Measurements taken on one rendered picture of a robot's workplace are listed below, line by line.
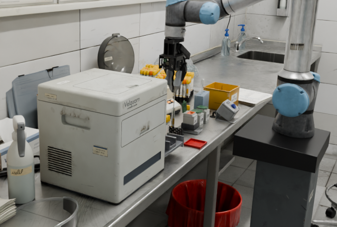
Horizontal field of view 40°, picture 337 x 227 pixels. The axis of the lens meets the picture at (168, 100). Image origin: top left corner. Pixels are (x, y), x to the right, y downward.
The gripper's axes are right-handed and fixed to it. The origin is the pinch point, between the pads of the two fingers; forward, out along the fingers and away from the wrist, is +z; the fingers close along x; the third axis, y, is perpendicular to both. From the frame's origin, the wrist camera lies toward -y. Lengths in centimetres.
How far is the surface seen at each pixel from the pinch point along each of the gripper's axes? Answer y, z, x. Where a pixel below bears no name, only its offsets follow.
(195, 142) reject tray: 5.0, 17.9, 12.0
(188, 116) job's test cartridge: -4.3, 11.4, 4.6
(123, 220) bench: 63, 19, 16
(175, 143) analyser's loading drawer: 21.3, 13.1, 11.1
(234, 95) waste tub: -45.1, 11.3, 10.0
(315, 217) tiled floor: -128, 106, 45
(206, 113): -17.9, 13.3, 6.9
